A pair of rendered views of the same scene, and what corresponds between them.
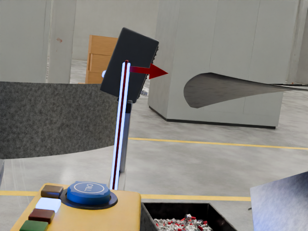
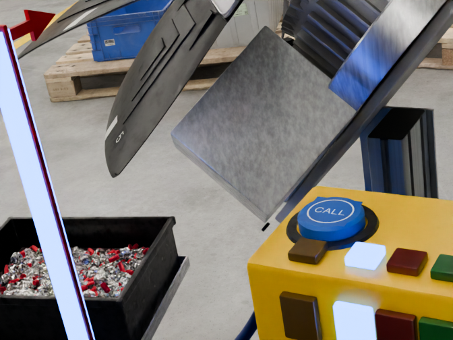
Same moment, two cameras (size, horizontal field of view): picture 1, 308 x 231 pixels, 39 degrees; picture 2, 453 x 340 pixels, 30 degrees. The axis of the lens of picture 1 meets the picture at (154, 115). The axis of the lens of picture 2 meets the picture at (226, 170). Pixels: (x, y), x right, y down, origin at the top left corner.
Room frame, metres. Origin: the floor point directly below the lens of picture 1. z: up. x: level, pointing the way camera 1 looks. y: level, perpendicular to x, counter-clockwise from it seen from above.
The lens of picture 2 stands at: (0.17, 0.44, 1.33)
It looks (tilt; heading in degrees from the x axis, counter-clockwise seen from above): 25 degrees down; 306
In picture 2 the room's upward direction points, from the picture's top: 10 degrees counter-clockwise
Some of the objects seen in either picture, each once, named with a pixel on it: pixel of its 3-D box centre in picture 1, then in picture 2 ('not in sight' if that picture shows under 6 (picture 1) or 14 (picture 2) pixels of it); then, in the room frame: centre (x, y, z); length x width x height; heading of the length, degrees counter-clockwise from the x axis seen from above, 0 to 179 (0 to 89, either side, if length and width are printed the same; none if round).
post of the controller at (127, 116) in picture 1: (123, 136); not in sight; (1.16, 0.08, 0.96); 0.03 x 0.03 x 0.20; 2
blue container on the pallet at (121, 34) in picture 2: not in sight; (143, 19); (2.85, -2.79, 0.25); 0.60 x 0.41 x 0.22; 111
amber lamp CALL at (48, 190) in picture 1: (52, 191); (308, 250); (0.38, 0.09, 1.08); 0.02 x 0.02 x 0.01; 2
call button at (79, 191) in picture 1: (88, 194); (331, 220); (0.38, 0.05, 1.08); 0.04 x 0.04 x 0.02
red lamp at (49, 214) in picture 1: (41, 216); (407, 262); (0.33, 0.08, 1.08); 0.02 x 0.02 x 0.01; 2
